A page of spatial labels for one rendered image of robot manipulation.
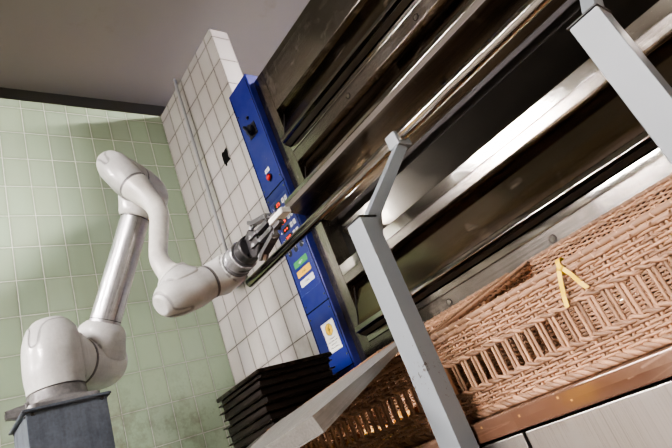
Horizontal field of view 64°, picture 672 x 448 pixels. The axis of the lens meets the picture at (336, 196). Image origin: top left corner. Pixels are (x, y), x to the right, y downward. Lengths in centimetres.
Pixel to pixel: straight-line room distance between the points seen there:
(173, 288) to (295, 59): 106
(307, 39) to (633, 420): 169
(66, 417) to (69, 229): 113
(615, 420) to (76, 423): 132
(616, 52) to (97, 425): 150
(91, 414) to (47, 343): 24
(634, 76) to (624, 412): 41
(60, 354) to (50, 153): 131
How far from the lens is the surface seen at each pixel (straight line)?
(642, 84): 70
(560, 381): 87
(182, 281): 152
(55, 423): 168
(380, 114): 156
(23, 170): 276
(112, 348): 193
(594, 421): 81
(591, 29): 74
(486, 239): 144
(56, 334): 178
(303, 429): 83
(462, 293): 155
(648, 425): 79
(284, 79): 219
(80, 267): 255
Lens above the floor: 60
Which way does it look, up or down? 25 degrees up
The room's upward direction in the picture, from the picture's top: 23 degrees counter-clockwise
